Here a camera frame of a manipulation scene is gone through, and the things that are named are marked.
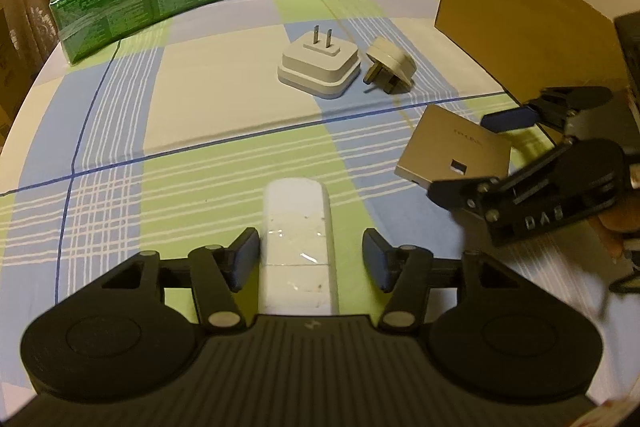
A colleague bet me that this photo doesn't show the person's right hand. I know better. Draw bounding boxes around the person's right hand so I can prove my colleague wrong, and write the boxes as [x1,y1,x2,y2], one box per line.
[590,191,640,259]

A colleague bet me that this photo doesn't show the beige flat square panel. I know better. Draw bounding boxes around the beige flat square panel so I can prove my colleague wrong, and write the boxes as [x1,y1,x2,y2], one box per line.
[395,105,511,188]

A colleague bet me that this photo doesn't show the white oblong plastic case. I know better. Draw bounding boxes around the white oblong plastic case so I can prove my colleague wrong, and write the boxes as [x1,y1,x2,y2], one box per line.
[258,178,338,317]

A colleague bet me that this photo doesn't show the open brown cardboard box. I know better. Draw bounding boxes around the open brown cardboard box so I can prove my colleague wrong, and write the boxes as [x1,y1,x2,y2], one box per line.
[433,0,640,143]

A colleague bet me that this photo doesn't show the small beige travel plug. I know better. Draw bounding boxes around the small beige travel plug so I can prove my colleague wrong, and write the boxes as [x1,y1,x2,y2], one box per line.
[363,37,416,94]

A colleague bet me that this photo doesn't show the checkered bed sheet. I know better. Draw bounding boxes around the checkered bed sheet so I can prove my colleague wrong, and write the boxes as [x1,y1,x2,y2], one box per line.
[0,0,632,408]

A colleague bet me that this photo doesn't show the white square plug adapter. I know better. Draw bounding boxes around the white square plug adapter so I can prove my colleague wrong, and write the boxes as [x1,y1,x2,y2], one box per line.
[278,25,361,98]

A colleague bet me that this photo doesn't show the cardboard boxes on floor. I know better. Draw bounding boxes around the cardboard boxes on floor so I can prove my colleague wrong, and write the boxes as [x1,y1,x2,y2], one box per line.
[0,10,34,146]

